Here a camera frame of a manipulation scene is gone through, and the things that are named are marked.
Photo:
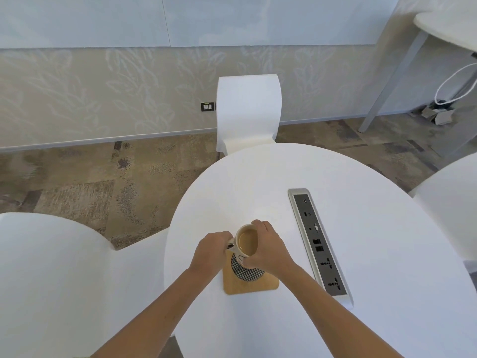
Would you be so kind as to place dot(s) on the wall power socket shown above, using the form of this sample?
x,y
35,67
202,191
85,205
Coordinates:
x,y
207,106

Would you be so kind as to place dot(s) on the person's right hand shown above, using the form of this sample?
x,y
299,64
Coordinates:
x,y
272,249

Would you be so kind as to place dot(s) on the person's right thumb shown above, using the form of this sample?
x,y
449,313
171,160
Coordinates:
x,y
246,262

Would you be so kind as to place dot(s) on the grey table socket panel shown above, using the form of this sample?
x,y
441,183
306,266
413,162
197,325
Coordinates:
x,y
318,238

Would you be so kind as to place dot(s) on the white patterned coffee mug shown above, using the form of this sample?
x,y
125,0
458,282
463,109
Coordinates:
x,y
238,253

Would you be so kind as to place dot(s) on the person's left fingers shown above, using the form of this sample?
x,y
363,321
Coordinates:
x,y
223,237

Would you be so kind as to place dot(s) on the white chair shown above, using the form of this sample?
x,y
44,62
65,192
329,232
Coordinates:
x,y
56,287
248,111
447,208

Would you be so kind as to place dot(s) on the person's left forearm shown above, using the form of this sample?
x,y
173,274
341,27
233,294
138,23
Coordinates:
x,y
156,313

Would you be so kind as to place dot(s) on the person's right forearm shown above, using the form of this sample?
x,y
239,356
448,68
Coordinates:
x,y
335,313

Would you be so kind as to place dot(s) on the light brown coffee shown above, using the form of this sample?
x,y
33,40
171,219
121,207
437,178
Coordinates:
x,y
246,243

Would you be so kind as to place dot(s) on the white table with grey leg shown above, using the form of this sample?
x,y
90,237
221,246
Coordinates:
x,y
447,27

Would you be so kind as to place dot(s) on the black patterned round coaster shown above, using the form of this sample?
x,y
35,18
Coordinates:
x,y
246,274

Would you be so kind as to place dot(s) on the person's left hand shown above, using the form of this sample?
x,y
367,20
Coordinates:
x,y
208,253

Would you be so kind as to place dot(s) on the grey floor socket box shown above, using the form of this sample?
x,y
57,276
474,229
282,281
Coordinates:
x,y
439,114

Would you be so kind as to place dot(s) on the square wooden board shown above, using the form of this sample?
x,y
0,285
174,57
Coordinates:
x,y
261,286

